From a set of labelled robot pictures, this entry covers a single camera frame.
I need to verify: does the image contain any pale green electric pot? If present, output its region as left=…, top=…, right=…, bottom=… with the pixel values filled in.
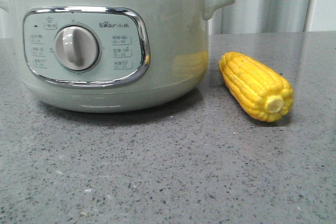
left=1, top=0, right=235, bottom=113

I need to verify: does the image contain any beige timer knob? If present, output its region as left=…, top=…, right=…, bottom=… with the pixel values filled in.
left=54, top=26, right=99, bottom=71

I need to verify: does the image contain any yellow corn cob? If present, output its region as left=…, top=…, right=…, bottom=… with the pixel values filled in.
left=218, top=52, right=293, bottom=122

